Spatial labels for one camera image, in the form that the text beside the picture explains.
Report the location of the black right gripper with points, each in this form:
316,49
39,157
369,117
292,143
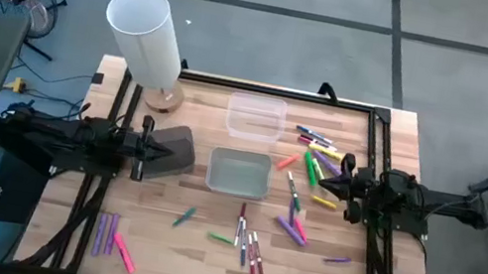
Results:
358,187

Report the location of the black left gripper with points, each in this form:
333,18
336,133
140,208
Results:
143,149

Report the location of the yellow highlighter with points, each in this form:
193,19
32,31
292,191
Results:
324,202
326,152

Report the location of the purple highlighter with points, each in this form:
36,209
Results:
327,163
291,231

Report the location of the magenta thin marker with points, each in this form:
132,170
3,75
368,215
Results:
318,143

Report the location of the purple thin marker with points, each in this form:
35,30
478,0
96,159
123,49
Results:
291,213
337,260

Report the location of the pink highlighter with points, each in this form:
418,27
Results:
300,229
124,253

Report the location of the blue white thin marker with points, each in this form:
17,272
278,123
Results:
314,134

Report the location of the teal thin marker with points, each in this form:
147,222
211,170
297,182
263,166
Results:
184,216

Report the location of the small white marker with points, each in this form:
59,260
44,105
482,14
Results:
242,212

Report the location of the dark red thin marker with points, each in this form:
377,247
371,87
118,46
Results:
258,255

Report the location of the green thin marker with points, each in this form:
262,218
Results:
294,191
221,238

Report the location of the dark blue thin marker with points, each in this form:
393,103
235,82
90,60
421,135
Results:
244,243

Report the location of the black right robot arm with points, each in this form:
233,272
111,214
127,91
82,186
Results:
444,202

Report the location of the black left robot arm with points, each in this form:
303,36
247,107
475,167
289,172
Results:
49,128

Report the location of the smoky translucent plastic bin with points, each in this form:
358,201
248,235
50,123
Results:
181,151

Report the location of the light green highlighter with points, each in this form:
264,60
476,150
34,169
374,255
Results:
318,169

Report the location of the dark green highlighter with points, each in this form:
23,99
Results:
310,169

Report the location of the orange highlighter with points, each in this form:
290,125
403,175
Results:
289,161

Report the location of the grey plastic bin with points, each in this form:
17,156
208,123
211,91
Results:
240,172

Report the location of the small black adapter box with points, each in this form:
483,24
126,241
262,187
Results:
97,78

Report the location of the clear plastic container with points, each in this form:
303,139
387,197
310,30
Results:
256,118

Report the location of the white cylindrical table lamp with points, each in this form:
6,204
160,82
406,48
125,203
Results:
141,33

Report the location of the black computer tower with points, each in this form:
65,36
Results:
15,192

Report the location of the yellow power plug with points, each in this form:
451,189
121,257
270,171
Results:
16,85

